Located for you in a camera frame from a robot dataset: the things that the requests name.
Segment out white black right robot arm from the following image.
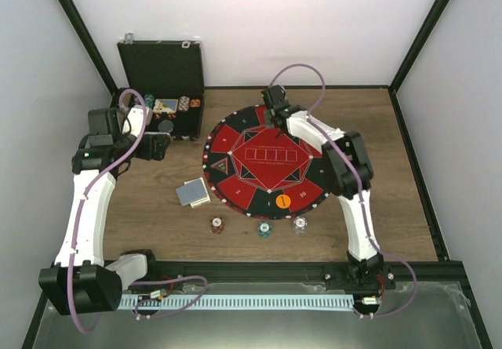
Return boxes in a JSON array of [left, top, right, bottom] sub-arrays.
[[261, 85, 384, 289]]

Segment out grey round dealer disc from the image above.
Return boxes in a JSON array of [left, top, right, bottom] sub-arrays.
[[158, 120, 174, 133]]

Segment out blue backed card deck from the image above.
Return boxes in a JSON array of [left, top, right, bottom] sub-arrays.
[[176, 184, 204, 206]]

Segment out teal chip stack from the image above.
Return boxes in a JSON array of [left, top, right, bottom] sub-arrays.
[[257, 220, 272, 238], [144, 93, 155, 109]]

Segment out red black chip stack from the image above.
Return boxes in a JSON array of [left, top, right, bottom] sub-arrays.
[[210, 216, 224, 234]]

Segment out black poker chip case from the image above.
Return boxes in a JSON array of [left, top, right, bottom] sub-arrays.
[[117, 37, 205, 140]]

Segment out round red black poker mat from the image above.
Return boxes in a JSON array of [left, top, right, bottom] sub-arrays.
[[202, 105, 329, 220]]

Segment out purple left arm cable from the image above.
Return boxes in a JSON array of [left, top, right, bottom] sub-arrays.
[[67, 88, 151, 333]]

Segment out orange big blind button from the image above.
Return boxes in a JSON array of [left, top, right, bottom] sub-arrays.
[[275, 194, 292, 209]]

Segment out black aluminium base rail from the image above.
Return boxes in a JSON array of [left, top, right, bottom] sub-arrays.
[[142, 261, 468, 292]]

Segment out boxed card deck in case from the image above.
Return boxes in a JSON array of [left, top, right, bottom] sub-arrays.
[[153, 99, 178, 115]]

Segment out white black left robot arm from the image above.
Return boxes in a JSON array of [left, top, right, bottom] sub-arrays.
[[38, 105, 169, 317]]

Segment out white purple chip stack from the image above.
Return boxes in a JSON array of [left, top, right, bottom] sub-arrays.
[[293, 216, 307, 234]]

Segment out light blue slotted cable duct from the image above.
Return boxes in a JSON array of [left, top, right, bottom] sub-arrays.
[[118, 294, 355, 312]]

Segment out teal chip stack in case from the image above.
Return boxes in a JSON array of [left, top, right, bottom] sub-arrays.
[[144, 93, 155, 109]]

